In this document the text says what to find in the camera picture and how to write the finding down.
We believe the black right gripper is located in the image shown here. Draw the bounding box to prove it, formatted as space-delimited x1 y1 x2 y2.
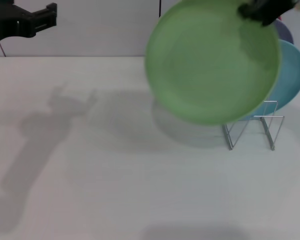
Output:
237 0 298 28

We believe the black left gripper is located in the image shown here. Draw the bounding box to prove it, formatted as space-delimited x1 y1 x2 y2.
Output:
0 0 58 48

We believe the green plastic plate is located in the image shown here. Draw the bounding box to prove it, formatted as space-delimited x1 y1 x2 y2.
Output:
144 0 283 127

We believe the purple plastic plate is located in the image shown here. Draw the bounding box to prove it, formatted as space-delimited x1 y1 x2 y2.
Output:
274 18 295 46

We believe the teal blue plastic plate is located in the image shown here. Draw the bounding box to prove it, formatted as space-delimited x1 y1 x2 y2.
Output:
239 39 300 122

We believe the metal wire plate rack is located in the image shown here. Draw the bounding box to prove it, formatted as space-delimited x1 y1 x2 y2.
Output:
221 100 285 151

